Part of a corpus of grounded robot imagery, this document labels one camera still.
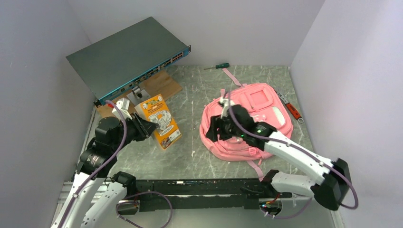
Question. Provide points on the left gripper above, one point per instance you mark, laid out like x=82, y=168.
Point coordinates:
x=147, y=128

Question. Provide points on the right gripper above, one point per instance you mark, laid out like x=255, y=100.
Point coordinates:
x=212, y=133

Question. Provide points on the orange bottom book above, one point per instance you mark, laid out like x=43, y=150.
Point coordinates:
x=155, y=110

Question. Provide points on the pink backpack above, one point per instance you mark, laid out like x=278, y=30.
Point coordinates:
x=263, y=104

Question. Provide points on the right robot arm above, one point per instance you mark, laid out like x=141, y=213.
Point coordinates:
x=327, y=181

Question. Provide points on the wooden board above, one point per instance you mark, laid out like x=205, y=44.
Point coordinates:
x=160, y=84

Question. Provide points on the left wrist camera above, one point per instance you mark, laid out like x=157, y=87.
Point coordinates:
x=123, y=105

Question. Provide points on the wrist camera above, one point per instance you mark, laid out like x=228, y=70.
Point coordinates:
x=123, y=105
x=225, y=103

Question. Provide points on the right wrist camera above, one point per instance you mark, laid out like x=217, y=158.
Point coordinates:
x=225, y=103

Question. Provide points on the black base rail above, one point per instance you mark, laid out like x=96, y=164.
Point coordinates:
x=244, y=193

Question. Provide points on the green handled screwdriver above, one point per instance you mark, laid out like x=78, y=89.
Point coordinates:
x=219, y=66

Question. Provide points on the grey network switch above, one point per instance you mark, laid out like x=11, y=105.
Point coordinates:
x=121, y=61

